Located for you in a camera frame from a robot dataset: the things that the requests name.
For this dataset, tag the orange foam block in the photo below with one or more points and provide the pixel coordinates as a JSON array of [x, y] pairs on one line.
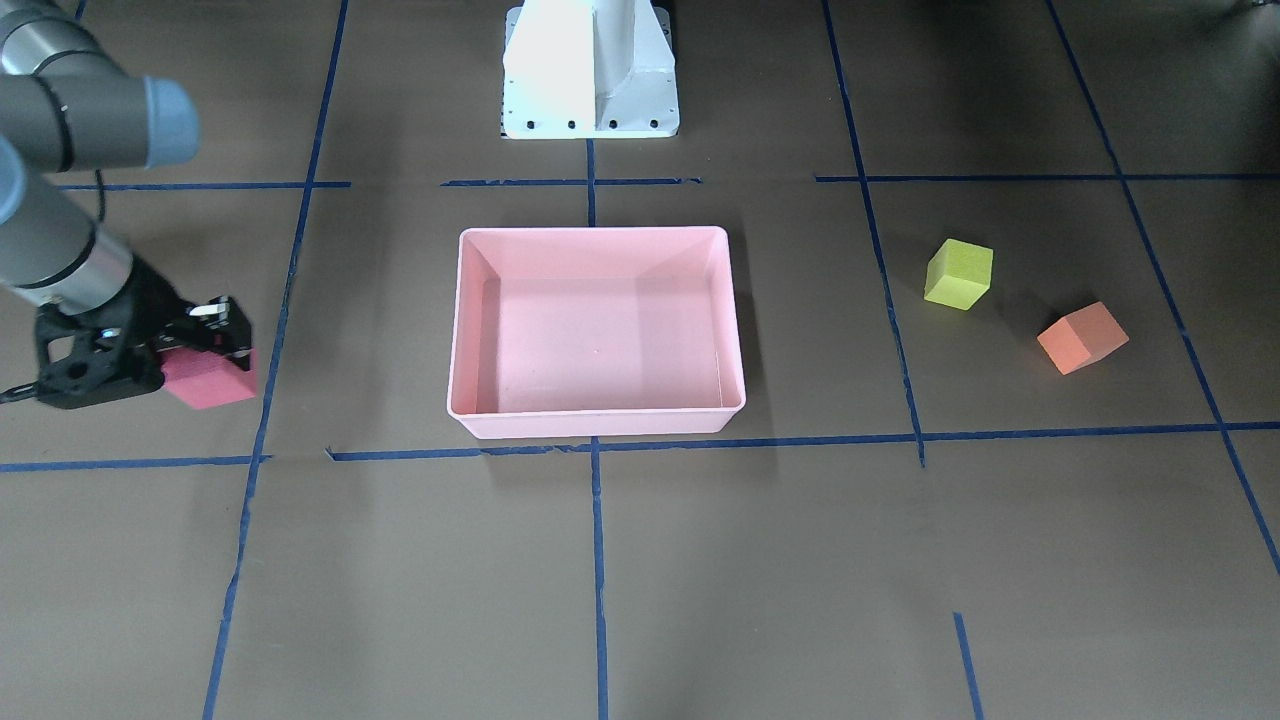
[[1082, 338]]

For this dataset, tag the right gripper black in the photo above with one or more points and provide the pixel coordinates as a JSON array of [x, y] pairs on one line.
[[152, 303]]

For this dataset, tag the yellow foam block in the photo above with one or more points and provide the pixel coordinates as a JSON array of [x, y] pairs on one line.
[[959, 274]]

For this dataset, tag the pink plastic bin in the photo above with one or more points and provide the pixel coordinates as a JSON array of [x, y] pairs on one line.
[[605, 331]]

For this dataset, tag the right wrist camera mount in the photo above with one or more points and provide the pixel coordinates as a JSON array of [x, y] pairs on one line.
[[93, 358]]

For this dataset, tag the white camera post base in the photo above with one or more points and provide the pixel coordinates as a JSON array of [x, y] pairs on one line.
[[589, 69]]

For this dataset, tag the red foam block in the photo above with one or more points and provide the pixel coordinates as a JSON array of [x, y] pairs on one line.
[[202, 380]]

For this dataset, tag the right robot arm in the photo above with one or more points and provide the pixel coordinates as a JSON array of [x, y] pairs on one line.
[[69, 106]]

